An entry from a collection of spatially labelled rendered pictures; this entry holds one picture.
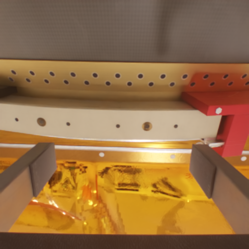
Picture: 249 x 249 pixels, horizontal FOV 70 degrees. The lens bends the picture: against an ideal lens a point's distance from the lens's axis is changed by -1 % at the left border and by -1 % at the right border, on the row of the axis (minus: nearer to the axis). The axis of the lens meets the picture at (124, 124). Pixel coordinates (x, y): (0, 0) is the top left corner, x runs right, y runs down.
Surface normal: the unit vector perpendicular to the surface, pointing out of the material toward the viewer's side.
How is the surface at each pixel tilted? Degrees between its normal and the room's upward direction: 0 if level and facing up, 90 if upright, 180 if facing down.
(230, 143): 90
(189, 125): 90
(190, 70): 62
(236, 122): 90
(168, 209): 92
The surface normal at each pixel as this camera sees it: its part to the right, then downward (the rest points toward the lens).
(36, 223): 0.00, 0.14
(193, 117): 0.10, 0.43
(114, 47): -0.04, 0.80
